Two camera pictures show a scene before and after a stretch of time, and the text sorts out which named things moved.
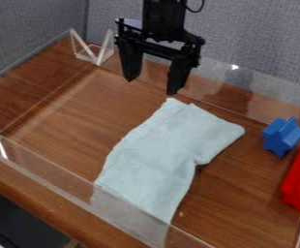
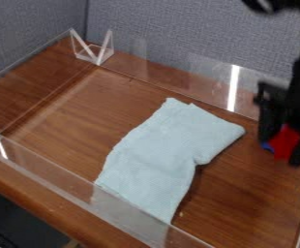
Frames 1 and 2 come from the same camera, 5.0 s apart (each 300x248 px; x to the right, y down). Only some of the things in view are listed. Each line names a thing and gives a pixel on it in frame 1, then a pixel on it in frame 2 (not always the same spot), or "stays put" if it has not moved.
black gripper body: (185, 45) to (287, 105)
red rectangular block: (299, 183) to (283, 143)
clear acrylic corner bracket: (94, 53) stays put
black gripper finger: (131, 56) to (272, 119)
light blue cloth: (151, 167) stays put
